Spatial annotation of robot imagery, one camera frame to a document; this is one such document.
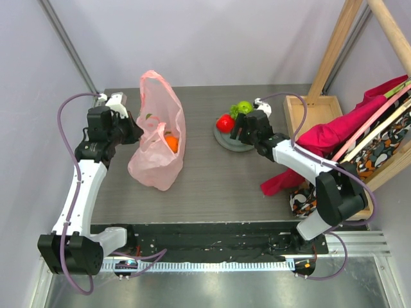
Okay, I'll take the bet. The pink plastic bag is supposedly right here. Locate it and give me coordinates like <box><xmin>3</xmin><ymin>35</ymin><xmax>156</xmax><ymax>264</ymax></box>
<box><xmin>128</xmin><ymin>70</ymin><xmax>186</xmax><ymax>191</ymax></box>

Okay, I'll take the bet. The orange fruit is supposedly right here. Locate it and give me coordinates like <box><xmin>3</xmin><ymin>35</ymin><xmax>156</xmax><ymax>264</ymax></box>
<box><xmin>164</xmin><ymin>135</ymin><xmax>179</xmax><ymax>153</ymax></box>

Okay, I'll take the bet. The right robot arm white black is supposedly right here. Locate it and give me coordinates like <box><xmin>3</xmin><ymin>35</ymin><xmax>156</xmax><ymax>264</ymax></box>
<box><xmin>231</xmin><ymin>110</ymin><xmax>368</xmax><ymax>253</ymax></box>

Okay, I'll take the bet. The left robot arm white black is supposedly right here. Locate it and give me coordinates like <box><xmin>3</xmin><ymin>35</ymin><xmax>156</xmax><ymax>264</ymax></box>
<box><xmin>37</xmin><ymin>107</ymin><xmax>143</xmax><ymax>275</ymax></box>

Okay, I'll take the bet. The green grapes bunch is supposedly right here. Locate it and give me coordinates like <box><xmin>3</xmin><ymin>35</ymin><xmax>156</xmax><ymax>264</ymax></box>
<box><xmin>229</xmin><ymin>105</ymin><xmax>243</xmax><ymax>120</ymax></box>

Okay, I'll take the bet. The green apple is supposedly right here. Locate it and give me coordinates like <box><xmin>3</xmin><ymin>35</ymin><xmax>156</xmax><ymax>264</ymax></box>
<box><xmin>237</xmin><ymin>101</ymin><xmax>254</xmax><ymax>114</ymax></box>

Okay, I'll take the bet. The grey plate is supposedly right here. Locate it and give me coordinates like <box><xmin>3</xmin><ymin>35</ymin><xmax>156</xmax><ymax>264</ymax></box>
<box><xmin>213</xmin><ymin>126</ymin><xmax>254</xmax><ymax>153</ymax></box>

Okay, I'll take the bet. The magenta cloth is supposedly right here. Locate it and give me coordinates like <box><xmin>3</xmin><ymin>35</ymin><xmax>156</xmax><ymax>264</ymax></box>
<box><xmin>261</xmin><ymin>75</ymin><xmax>408</xmax><ymax>196</ymax></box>

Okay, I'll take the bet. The patterned black orange cloth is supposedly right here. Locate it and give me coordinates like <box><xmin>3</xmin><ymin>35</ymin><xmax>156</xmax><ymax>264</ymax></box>
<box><xmin>288</xmin><ymin>96</ymin><xmax>411</xmax><ymax>219</ymax></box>

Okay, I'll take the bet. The cream hanger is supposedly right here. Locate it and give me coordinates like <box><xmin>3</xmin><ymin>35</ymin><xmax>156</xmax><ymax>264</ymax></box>
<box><xmin>340</xmin><ymin>99</ymin><xmax>411</xmax><ymax>164</ymax></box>

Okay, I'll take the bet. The wooden round pole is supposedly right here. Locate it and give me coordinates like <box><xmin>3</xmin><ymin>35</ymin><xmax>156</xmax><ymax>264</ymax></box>
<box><xmin>367</xmin><ymin>0</ymin><xmax>410</xmax><ymax>76</ymax></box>

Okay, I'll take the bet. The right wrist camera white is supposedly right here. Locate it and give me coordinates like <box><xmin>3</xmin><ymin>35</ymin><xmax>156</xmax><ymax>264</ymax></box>
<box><xmin>253</xmin><ymin>98</ymin><xmax>272</xmax><ymax>117</ymax></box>

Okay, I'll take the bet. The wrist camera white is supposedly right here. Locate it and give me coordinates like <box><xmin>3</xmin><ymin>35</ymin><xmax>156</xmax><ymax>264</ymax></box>
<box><xmin>95</xmin><ymin>92</ymin><xmax>128</xmax><ymax>119</ymax></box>
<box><xmin>253</xmin><ymin>98</ymin><xmax>272</xmax><ymax>117</ymax></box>

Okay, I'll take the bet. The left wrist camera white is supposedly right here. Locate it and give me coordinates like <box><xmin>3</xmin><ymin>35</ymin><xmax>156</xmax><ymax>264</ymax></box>
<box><xmin>95</xmin><ymin>92</ymin><xmax>128</xmax><ymax>119</ymax></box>

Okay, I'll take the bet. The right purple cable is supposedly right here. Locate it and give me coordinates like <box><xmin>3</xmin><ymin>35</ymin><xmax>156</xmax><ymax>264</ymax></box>
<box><xmin>259</xmin><ymin>94</ymin><xmax>377</xmax><ymax>280</ymax></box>

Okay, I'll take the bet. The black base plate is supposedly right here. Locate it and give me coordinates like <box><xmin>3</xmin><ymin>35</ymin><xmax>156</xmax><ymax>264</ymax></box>
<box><xmin>89</xmin><ymin>220</ymin><xmax>330</xmax><ymax>264</ymax></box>

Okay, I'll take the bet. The white slotted cable duct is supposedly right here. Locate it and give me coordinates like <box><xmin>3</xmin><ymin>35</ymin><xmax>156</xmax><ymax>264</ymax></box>
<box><xmin>100</xmin><ymin>259</ymin><xmax>295</xmax><ymax>273</ymax></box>

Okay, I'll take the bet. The aluminium frame rail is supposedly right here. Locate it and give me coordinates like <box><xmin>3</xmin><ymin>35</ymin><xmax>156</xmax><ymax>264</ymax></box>
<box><xmin>38</xmin><ymin>0</ymin><xmax>98</xmax><ymax>93</ymax></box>

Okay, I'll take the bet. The wooden upright post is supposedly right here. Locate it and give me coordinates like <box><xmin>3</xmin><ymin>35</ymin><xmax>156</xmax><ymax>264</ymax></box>
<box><xmin>306</xmin><ymin>0</ymin><xmax>362</xmax><ymax>105</ymax></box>

